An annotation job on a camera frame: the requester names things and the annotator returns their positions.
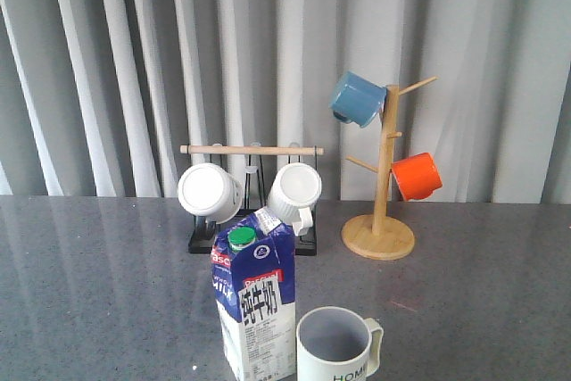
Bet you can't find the blue white milk carton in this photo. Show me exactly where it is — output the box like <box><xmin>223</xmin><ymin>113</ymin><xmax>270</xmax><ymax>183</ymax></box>
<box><xmin>211</xmin><ymin>207</ymin><xmax>296</xmax><ymax>380</ymax></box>

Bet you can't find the cream HOME mug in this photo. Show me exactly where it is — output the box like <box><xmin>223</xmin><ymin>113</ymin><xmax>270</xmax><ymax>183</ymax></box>
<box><xmin>296</xmin><ymin>306</ymin><xmax>384</xmax><ymax>380</ymax></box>

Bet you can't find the ribbed white mug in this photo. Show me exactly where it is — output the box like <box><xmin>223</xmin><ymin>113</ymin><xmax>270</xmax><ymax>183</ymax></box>
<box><xmin>267</xmin><ymin>162</ymin><xmax>322</xmax><ymax>236</ymax></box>

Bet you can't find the smooth white mug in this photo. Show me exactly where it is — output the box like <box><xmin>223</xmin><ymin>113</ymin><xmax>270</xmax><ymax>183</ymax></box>
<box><xmin>178</xmin><ymin>162</ymin><xmax>243</xmax><ymax>224</ymax></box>

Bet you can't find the blue mug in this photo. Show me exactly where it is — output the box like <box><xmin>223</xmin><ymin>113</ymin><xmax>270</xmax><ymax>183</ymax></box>
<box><xmin>329</xmin><ymin>71</ymin><xmax>387</xmax><ymax>128</ymax></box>

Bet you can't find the wooden mug tree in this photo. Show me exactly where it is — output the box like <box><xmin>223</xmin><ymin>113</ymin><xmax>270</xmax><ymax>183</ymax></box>
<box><xmin>341</xmin><ymin>76</ymin><xmax>437</xmax><ymax>261</ymax></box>

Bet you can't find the orange mug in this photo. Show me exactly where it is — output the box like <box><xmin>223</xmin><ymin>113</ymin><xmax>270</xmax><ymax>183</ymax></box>
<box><xmin>391</xmin><ymin>153</ymin><xmax>443</xmax><ymax>201</ymax></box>

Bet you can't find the grey pleated curtain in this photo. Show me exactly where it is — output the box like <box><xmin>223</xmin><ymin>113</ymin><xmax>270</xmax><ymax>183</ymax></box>
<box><xmin>1</xmin><ymin>0</ymin><xmax>570</xmax><ymax>203</ymax></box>

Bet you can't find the black wire mug rack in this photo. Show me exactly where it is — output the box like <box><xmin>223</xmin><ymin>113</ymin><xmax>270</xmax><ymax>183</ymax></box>
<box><xmin>179</xmin><ymin>143</ymin><xmax>326</xmax><ymax>258</ymax></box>

